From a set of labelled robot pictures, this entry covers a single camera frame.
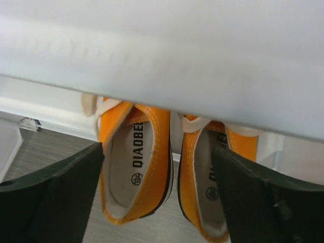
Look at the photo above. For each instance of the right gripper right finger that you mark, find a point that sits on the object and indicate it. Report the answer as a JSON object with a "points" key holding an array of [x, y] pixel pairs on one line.
{"points": [[262, 205]]}

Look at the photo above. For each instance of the white plastic shoe cabinet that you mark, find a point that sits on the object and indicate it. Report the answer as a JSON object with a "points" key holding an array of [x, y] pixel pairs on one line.
{"points": [[253, 63]]}

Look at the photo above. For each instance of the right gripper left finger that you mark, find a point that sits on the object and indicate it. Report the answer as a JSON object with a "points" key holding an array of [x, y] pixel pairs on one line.
{"points": [[52, 204]]}

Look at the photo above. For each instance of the orange sneaker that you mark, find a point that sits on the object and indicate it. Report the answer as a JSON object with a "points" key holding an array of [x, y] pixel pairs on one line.
{"points": [[137, 172], [198, 193]]}

